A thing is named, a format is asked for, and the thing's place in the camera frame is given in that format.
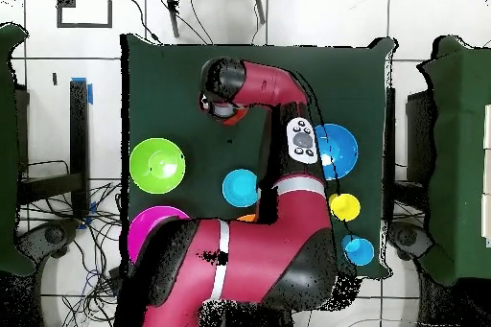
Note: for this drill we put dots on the blue tape strip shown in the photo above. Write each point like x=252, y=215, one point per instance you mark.
x=90, y=93

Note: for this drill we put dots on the white boxes stack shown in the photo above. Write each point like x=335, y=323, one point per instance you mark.
x=487, y=127

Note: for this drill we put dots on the lime green plastic bowl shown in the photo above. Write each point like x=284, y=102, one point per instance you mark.
x=144, y=166

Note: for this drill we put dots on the yellow plastic cup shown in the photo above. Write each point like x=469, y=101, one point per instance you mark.
x=345, y=207

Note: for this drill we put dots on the magenta pink plastic bowl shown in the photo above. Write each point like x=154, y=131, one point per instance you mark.
x=142, y=227

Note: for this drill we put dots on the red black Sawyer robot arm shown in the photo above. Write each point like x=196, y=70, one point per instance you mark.
x=249, y=258

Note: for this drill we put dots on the light blue plastic cup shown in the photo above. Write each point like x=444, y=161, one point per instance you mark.
x=360, y=252

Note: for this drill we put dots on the gray pedestal foot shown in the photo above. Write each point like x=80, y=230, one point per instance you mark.
x=408, y=237
x=53, y=235

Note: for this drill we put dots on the black metal table frame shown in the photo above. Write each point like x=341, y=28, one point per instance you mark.
x=79, y=131
x=390, y=131

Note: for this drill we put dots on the orange plastic bowl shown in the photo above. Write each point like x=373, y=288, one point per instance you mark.
x=247, y=218

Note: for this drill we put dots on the dark green tablecloth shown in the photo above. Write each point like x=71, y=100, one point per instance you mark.
x=172, y=93

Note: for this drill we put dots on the green cloth covered side table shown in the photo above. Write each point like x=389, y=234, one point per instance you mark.
x=7, y=150
x=460, y=74

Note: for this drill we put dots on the large blue plastic bowl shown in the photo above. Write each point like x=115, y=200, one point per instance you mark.
x=343, y=150

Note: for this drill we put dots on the small cyan plastic bowl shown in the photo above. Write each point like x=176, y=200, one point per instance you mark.
x=238, y=189

